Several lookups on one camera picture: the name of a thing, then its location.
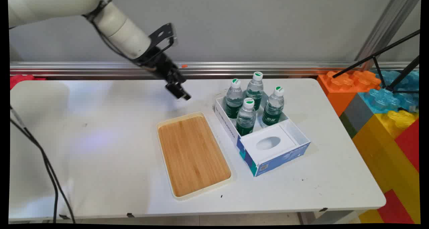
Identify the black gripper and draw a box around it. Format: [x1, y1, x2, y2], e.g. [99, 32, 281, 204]
[133, 46, 192, 101]

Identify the green label water bottle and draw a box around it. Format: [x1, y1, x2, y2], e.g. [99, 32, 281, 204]
[246, 71, 264, 111]
[225, 78, 243, 119]
[236, 97, 256, 137]
[261, 86, 285, 128]

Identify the wooden tray with cream rim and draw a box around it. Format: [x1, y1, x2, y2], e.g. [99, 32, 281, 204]
[156, 111, 233, 201]

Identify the white ByteDance cardboard box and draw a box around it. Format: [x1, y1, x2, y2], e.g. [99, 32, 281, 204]
[214, 91, 311, 178]

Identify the red object behind table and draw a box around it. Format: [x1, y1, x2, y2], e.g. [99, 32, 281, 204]
[10, 74, 46, 90]

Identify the orange giant building block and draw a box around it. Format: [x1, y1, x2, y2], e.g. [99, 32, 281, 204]
[316, 70, 382, 118]

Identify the dark green building block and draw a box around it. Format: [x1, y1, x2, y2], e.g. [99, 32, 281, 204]
[339, 112, 358, 139]

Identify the grey giant building block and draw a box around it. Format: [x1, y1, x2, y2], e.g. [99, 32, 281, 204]
[343, 93, 375, 134]

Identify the grey table leg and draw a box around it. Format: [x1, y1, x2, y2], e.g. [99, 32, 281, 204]
[298, 210, 368, 225]

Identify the yellow giant building block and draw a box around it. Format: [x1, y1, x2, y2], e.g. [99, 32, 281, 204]
[352, 110, 420, 223]

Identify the translucent blue building block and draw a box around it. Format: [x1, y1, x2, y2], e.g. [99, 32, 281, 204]
[358, 70, 420, 114]

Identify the black tripod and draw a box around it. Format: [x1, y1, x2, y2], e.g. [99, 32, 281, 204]
[332, 29, 420, 94]

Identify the red giant building block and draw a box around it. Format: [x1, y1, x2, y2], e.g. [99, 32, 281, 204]
[377, 189, 415, 224]
[394, 118, 420, 173]

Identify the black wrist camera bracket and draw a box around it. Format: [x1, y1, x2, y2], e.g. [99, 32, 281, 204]
[148, 23, 178, 54]

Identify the aluminium rail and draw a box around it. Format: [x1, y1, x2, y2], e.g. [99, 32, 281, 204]
[10, 62, 419, 79]

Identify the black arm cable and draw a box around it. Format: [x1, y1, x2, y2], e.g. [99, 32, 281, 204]
[82, 0, 143, 66]

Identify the aluminium post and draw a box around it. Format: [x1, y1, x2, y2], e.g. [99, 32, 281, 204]
[355, 0, 421, 71]

